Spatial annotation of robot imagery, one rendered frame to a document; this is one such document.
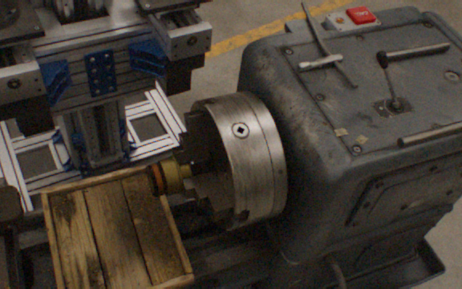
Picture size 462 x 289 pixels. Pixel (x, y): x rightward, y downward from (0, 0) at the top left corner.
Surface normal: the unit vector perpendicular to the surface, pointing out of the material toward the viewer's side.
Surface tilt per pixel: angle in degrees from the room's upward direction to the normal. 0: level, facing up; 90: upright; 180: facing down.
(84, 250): 0
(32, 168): 0
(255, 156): 36
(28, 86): 90
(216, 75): 0
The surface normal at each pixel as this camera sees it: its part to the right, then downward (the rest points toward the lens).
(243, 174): 0.35, 0.12
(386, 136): 0.11, -0.63
